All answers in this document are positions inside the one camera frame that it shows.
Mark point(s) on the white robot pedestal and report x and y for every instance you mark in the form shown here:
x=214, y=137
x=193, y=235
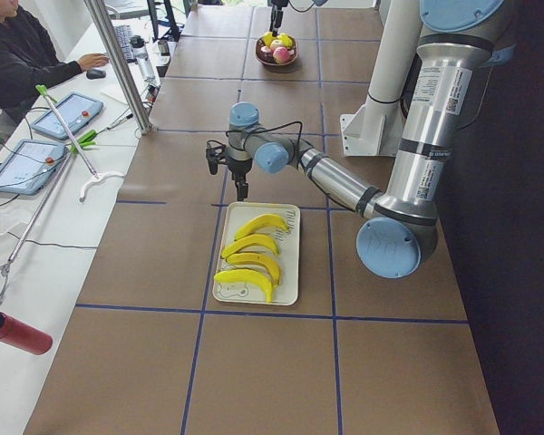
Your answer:
x=377, y=126

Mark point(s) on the green clamp tool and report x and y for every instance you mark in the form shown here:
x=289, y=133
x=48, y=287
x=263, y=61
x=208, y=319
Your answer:
x=86, y=140

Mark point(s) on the grey water bottle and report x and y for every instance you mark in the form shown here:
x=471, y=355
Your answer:
x=140, y=53

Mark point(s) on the black keyboard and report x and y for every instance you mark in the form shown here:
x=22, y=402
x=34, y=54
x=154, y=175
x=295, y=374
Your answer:
x=123, y=35

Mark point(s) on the seated person dark hoodie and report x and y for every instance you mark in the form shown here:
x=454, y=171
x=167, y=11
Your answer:
x=28, y=59

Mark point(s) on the long metal grabber tool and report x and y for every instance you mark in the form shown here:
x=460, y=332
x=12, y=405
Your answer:
x=97, y=177

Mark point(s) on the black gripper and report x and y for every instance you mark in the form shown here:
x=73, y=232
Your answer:
x=238, y=168
x=277, y=16

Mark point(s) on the blue teach pendant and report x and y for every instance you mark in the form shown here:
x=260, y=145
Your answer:
x=77, y=111
x=30, y=165

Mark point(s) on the yellow banana bunch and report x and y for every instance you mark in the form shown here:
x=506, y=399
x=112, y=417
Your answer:
x=256, y=259
x=260, y=222
x=254, y=240

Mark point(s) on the blue teach pendant far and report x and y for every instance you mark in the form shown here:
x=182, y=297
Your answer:
x=77, y=111

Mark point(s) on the red cylinder bottle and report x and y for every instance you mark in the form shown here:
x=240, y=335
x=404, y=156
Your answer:
x=23, y=336

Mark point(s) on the aluminium frame post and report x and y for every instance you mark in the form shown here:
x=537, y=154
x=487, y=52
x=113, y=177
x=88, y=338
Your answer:
x=104, y=26

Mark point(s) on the red pink apple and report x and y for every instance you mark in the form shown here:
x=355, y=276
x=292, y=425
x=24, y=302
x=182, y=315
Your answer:
x=282, y=55

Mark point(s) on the black computer mouse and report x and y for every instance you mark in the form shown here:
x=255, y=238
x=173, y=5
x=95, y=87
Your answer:
x=95, y=74

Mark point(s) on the woven wicker basket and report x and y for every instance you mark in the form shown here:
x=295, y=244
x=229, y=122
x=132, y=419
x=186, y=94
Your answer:
x=294, y=54

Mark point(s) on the pale green apple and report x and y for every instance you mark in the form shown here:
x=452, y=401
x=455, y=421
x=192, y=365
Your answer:
x=276, y=44

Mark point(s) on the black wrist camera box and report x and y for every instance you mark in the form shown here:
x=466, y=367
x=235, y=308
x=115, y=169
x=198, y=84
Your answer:
x=216, y=155

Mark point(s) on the white bear tray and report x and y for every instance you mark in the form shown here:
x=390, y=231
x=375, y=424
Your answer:
x=286, y=292

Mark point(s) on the blue teach pendant near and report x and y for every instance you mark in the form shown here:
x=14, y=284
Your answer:
x=30, y=165

